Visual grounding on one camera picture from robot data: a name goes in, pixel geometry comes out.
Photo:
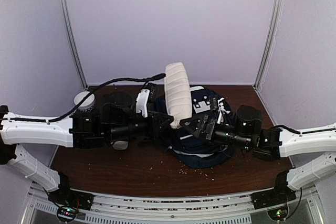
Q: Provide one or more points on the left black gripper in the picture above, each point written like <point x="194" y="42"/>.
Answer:
<point x="155" y="129"/>

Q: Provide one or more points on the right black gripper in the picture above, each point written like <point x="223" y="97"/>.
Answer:
<point x="205" y="121"/>

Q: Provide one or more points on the navy blue backpack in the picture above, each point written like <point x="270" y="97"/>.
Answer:
<point x="197" y="152"/>

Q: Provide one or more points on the beige ribbed pencil case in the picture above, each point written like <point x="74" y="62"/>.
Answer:
<point x="178" y="98"/>

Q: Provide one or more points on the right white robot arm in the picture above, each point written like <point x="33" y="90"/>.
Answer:
<point x="270" y="145"/>

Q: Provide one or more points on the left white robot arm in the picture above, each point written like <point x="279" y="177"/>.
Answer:
<point x="73" y="130"/>

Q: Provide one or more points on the beige glasses case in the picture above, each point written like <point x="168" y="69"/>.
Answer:
<point x="120" y="145"/>

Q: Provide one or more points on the white patterned bowl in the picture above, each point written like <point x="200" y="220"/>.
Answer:
<point x="85" y="101"/>

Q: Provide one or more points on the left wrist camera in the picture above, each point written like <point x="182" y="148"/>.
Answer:
<point x="145" y="96"/>

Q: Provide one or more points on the front aluminium rail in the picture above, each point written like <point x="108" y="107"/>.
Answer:
<point x="231" y="208"/>

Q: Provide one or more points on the right aluminium frame post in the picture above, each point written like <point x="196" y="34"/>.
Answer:
<point x="270" y="40"/>

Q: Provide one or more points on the aluminium frame post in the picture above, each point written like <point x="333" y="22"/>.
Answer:
<point x="72" y="43"/>
<point x="270" y="40"/>

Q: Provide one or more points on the left aluminium frame post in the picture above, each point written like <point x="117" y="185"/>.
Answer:
<point x="72" y="43"/>

